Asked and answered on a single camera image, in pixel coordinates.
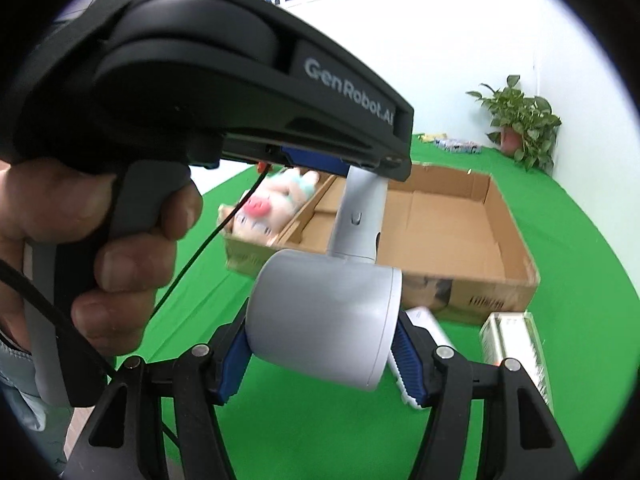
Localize white plastic case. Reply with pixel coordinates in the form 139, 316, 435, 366
389, 307, 456, 409

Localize blue patterned tissue pack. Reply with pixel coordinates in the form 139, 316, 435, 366
434, 137, 483, 154

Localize green tablecloth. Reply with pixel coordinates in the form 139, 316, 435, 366
107, 132, 640, 480

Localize white handheld fan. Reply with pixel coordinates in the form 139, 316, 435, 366
246, 165, 403, 393

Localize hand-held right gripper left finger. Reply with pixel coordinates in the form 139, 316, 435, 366
62, 300, 251, 480

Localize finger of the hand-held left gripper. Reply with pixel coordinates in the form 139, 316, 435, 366
279, 145, 352, 177

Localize large cardboard box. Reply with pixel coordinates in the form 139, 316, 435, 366
222, 160, 541, 326

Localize green and white medicine box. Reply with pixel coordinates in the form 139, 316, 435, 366
479, 311, 553, 408

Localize pink pig plush toy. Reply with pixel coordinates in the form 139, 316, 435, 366
218, 169, 321, 248

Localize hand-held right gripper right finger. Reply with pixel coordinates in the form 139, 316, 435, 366
390, 310, 581, 480

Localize person's left hand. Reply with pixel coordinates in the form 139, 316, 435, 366
0, 157, 203, 361

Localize green plant in red pot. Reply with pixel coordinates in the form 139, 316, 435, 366
466, 75, 562, 173

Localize thin black cable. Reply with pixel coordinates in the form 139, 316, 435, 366
140, 160, 273, 341

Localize narrow brown cardboard box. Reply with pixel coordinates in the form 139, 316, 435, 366
274, 172, 351, 256

